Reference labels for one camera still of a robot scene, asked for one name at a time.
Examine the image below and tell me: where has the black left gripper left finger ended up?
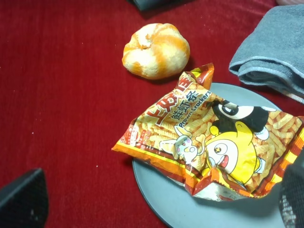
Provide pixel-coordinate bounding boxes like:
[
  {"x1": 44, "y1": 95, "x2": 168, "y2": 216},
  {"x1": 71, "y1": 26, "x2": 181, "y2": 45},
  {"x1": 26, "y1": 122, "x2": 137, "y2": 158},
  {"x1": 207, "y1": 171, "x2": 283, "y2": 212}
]
[{"x1": 0, "y1": 168, "x2": 49, "y2": 228}]

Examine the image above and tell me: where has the black stand base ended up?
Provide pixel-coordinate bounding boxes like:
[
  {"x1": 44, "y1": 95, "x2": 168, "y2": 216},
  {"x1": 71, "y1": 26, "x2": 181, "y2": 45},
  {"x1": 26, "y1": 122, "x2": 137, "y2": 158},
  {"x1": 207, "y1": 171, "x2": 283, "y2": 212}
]
[{"x1": 127, "y1": 0, "x2": 191, "y2": 11}]

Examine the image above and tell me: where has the red tablecloth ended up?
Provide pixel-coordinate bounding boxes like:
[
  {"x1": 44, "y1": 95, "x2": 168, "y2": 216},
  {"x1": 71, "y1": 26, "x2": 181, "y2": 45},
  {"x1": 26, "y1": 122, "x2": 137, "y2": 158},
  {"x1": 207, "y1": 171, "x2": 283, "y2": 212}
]
[{"x1": 0, "y1": 0, "x2": 304, "y2": 228}]

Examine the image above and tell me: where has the peeled orange mandarin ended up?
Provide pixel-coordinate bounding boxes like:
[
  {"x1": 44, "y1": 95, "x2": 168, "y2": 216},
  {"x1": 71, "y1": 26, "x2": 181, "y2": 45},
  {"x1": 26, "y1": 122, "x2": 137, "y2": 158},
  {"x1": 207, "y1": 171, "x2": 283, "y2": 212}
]
[{"x1": 122, "y1": 23, "x2": 190, "y2": 80}]

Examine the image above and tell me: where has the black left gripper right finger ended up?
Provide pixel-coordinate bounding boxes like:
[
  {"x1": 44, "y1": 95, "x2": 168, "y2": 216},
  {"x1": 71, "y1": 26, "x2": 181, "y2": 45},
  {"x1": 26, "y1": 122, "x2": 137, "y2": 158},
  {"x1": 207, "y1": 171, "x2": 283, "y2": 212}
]
[{"x1": 277, "y1": 161, "x2": 304, "y2": 228}]

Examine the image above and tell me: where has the grey round plate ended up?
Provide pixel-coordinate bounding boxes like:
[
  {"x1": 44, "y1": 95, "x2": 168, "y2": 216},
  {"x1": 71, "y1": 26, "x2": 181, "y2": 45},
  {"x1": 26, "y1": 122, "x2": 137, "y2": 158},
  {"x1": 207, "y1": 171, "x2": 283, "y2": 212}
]
[{"x1": 132, "y1": 82, "x2": 289, "y2": 228}]

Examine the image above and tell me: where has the prawn cracker snack bag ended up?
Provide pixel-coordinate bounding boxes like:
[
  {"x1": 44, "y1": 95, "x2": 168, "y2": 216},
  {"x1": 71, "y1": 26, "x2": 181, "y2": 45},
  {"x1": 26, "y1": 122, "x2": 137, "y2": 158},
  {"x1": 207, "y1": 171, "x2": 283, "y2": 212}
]
[{"x1": 113, "y1": 64, "x2": 304, "y2": 201}]

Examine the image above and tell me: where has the grey folded towel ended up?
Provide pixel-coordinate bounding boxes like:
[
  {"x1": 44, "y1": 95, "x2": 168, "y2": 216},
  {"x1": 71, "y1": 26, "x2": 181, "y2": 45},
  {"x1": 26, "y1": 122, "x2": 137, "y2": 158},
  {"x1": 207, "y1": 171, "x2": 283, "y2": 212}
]
[{"x1": 229, "y1": 4, "x2": 304, "y2": 103}]

